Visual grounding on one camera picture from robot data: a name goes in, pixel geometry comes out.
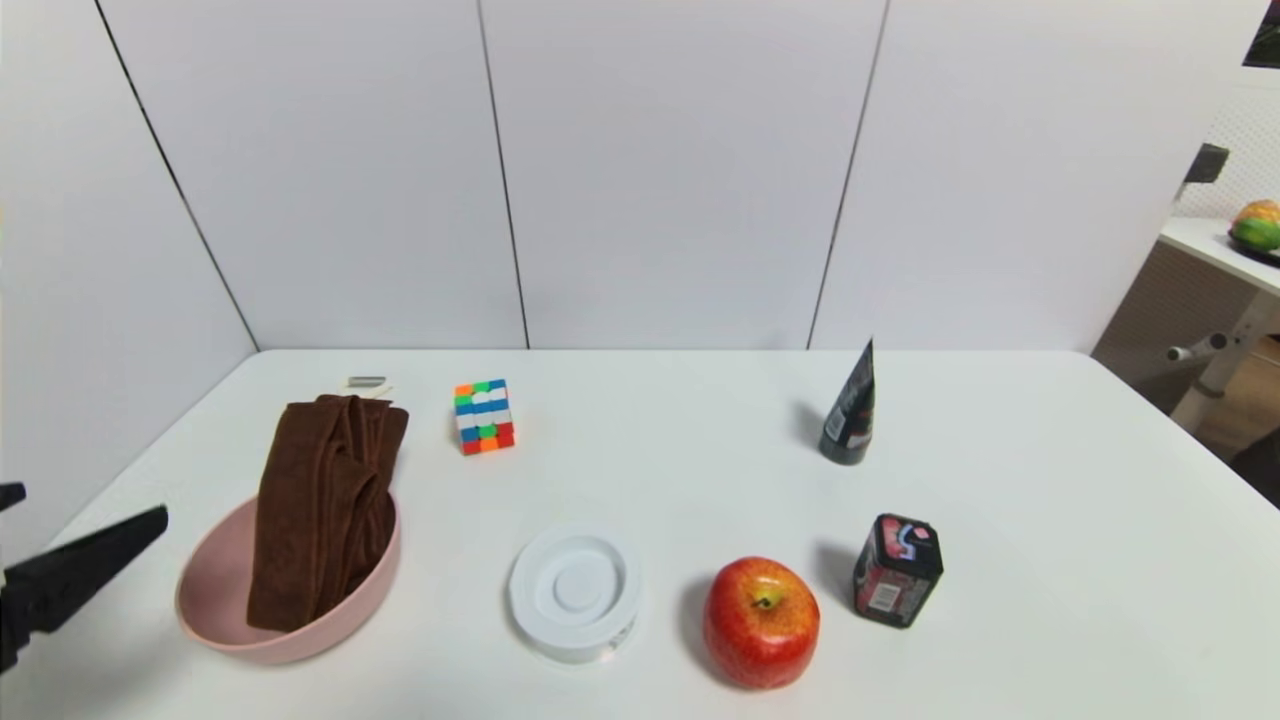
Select dark plate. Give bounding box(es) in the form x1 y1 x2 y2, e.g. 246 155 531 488
1228 230 1280 267

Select brown towel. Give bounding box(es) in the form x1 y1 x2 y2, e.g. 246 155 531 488
247 394 410 633

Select black squeeze tube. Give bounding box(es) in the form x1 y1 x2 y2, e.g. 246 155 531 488
819 337 877 466

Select white background table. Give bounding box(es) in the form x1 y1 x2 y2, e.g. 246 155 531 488
1160 215 1280 433

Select black hexagonal tin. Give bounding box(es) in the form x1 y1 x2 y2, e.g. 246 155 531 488
852 514 945 630

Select orange and green fruit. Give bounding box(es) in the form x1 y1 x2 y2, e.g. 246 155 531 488
1232 199 1280 253

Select red apple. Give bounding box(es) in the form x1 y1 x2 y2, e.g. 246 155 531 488
703 557 821 692

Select pink bowl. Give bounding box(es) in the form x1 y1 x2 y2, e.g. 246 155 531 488
175 490 403 666

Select dark wall panel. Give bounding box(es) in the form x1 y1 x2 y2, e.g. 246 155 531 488
1243 0 1280 69

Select multicoloured puzzle cube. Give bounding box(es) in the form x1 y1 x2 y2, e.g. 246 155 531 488
453 378 517 457

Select black box on stand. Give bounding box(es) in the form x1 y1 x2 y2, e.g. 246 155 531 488
1185 143 1232 185

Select white round plastic container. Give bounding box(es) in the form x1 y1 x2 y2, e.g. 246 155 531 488
506 520 644 667

